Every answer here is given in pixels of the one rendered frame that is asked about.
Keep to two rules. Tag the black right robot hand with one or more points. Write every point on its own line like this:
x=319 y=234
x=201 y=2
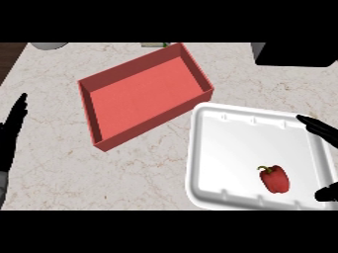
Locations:
x=334 y=135

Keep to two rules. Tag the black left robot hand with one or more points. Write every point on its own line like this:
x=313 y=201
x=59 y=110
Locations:
x=1 y=141

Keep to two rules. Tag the red bell pepper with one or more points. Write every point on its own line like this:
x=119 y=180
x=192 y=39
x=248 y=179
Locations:
x=275 y=179

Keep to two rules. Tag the white foam tray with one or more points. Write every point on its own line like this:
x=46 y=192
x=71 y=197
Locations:
x=239 y=148

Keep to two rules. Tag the red cardboard box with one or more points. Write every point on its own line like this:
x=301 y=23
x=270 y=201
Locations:
x=145 y=94

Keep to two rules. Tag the black appliance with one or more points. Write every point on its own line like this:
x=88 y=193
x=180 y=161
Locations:
x=298 y=53

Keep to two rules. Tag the grey round container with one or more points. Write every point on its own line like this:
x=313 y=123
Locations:
x=48 y=45

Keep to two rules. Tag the small green and white item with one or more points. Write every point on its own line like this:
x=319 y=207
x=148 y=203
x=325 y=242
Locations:
x=155 y=44

